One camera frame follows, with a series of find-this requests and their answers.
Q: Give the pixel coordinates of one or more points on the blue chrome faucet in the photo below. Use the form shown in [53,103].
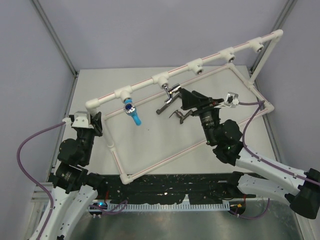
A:
[131,110]

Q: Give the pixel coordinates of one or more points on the dark bronze faucet handle piece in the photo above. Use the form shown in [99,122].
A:
[181,116]

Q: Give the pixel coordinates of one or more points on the white slotted cable duct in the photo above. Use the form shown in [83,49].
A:
[185,206]

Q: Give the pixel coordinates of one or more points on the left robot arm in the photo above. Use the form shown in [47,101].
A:
[74,187]

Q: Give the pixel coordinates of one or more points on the dark bronze long faucet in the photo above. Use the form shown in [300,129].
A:
[163,108]

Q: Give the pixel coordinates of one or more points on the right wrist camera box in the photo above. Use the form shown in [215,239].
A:
[231,100]

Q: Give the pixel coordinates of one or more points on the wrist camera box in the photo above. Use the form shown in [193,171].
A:
[231,100]
[80,119]

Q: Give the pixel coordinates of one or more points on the white PVC pipe frame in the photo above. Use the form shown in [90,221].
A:
[160,145]

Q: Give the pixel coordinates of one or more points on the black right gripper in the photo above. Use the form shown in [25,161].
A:
[203,103]

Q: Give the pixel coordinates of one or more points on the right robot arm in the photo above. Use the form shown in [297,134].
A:
[298,189]

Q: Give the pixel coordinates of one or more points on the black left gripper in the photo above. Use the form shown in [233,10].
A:
[97,124]

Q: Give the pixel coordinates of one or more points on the chrome water faucet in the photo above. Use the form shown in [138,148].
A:
[170,91]

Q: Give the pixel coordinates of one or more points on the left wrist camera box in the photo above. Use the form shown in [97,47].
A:
[80,119]

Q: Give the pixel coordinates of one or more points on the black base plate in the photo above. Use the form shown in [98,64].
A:
[170,189]

